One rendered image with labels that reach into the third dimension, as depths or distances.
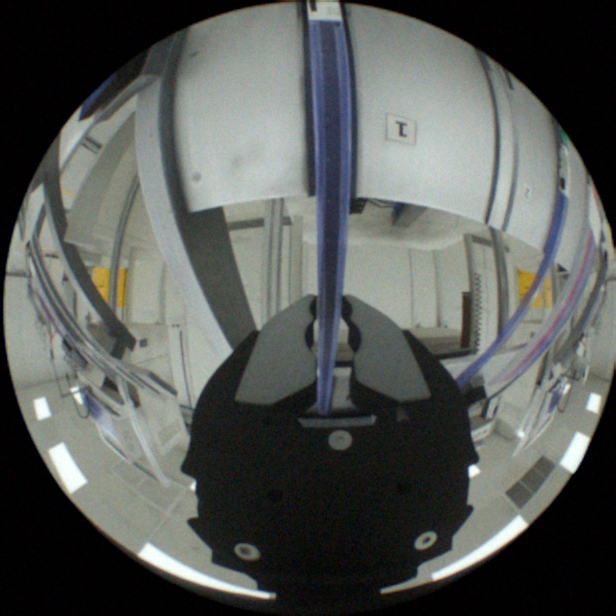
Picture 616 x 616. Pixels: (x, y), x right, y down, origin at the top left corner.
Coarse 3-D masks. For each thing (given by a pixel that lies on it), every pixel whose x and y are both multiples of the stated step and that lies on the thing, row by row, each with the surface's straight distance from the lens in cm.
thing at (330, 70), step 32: (320, 32) 11; (320, 64) 9; (320, 96) 9; (320, 128) 8; (320, 160) 8; (320, 192) 9; (320, 224) 9; (320, 256) 10; (320, 288) 11; (320, 320) 13; (320, 352) 16; (320, 384) 22
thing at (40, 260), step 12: (24, 204) 28; (36, 240) 26; (36, 252) 26; (48, 276) 25; (48, 288) 26; (60, 300) 26; (72, 312) 26; (72, 324) 26; (84, 336) 27; (96, 348) 28; (108, 360) 29; (120, 372) 30; (156, 396) 36
